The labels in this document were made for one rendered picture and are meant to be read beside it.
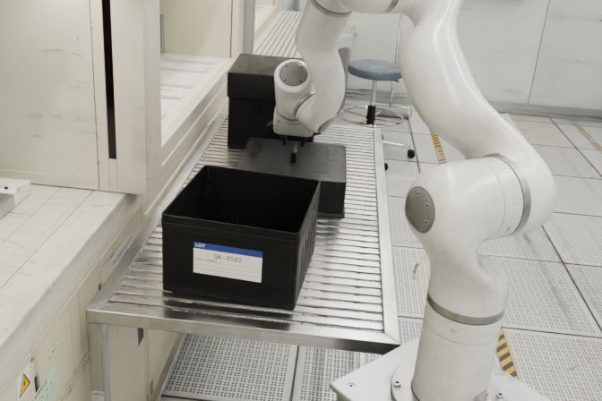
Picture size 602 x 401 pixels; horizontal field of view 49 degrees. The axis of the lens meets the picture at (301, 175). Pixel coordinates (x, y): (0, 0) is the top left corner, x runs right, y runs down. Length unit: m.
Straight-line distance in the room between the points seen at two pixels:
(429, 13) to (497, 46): 4.55
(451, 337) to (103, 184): 0.87
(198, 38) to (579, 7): 3.58
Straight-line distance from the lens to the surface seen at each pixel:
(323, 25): 1.31
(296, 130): 1.61
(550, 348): 2.77
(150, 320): 1.31
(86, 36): 1.46
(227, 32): 2.87
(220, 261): 1.30
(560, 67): 5.80
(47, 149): 1.58
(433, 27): 1.05
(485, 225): 0.93
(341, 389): 1.16
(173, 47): 2.94
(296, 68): 1.44
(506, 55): 5.67
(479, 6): 5.56
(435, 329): 1.06
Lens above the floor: 1.50
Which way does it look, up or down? 22 degrees down
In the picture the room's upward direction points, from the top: 4 degrees clockwise
